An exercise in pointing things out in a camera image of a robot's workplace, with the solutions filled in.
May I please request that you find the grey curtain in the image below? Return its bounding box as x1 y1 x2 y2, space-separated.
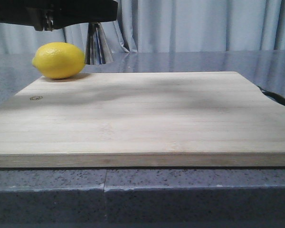
0 0 285 54

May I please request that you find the black cable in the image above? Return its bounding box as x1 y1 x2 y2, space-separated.
256 85 285 112

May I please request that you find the wooden cutting board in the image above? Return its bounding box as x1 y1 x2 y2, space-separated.
0 72 285 168

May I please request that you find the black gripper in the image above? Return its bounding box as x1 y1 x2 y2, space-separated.
0 0 118 31

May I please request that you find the steel double jigger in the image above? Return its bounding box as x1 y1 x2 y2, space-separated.
85 23 113 65

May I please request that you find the yellow lemon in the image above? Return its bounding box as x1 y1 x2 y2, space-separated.
32 42 86 79

